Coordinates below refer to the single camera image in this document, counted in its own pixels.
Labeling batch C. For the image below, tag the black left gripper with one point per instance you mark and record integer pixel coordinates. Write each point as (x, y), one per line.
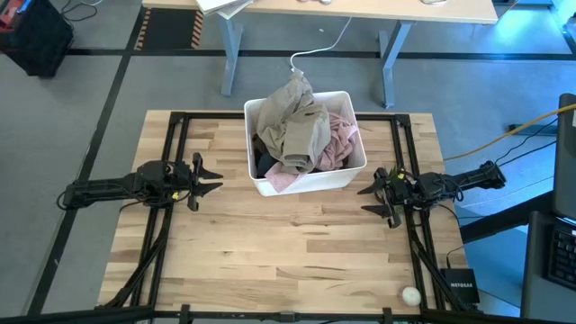
(196, 180)

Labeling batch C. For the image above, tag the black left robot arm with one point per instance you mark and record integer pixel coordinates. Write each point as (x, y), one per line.
(103, 186)

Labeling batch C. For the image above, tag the pink garment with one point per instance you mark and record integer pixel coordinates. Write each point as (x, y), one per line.
(339, 144)

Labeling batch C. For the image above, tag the black computer monitor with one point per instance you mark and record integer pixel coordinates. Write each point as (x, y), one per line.
(564, 171)

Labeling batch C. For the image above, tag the black mat with striped edges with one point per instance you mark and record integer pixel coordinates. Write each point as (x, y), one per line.
(168, 29)

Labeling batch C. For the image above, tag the red item on box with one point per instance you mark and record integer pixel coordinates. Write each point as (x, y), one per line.
(9, 13)

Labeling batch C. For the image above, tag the white papers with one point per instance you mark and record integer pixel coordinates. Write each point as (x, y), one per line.
(220, 5)

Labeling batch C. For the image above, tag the black Netgear network switch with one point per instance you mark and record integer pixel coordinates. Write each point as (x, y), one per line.
(461, 288)

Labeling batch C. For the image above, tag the black storage box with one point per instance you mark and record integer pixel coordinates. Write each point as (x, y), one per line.
(40, 40)

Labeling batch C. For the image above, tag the grey equipment stand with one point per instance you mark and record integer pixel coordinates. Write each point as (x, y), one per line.
(533, 270)

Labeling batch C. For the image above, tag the small round pale object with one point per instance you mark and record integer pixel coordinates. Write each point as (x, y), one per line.
(411, 296)

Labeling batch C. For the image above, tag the dark navy garment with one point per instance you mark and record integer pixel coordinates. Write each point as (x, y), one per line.
(266, 164)

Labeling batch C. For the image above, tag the black keyboard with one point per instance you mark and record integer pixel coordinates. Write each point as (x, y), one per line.
(562, 256)

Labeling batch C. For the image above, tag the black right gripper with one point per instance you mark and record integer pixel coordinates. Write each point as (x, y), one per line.
(398, 193)

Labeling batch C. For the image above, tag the black aluminium table frame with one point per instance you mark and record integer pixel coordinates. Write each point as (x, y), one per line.
(211, 115)

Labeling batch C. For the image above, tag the wooden desk with grey legs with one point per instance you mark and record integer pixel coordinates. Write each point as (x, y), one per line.
(360, 11)

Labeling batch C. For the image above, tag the beige khaki garment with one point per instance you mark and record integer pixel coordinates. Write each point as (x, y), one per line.
(292, 130)

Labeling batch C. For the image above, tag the white woven plastic laundry basket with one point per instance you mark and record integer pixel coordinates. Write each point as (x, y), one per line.
(315, 182)

